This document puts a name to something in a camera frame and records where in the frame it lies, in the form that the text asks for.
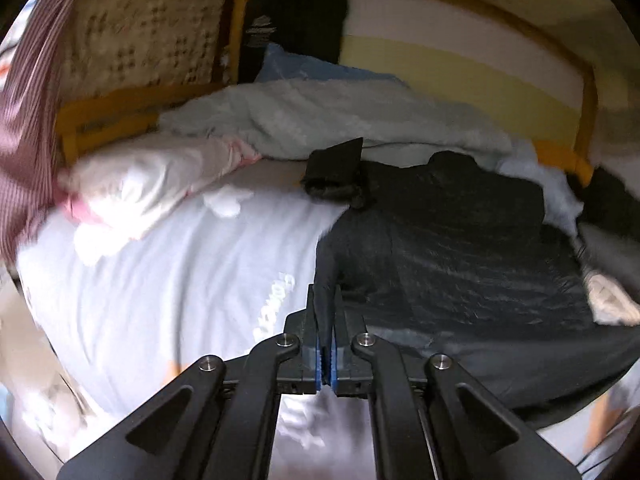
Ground black puffer down jacket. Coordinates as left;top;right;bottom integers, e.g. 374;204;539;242
303;140;639;425

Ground grey-green quilt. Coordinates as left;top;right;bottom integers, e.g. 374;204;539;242
158;79;513;159

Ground white pink pillow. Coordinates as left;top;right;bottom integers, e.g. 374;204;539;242
58;133;262;242

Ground folded cream garment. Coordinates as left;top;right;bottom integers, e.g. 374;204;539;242
584;271;640;326

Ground light blue duvet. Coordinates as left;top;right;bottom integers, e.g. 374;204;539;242
496;139;584;238

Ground orange pillow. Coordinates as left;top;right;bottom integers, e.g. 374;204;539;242
533;140;593;185

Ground black coat in corner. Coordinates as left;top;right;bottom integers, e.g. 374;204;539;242
566;166;640;240

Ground blue pillow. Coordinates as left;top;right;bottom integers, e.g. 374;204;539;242
255;44;405;86

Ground striped maroon curtain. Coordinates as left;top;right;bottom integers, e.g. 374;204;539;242
1;0;75;263

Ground black hanging bag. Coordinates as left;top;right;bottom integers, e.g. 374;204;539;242
238;0;348;84

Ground brown patterned curtain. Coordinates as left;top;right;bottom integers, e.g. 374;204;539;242
60;0;224;102

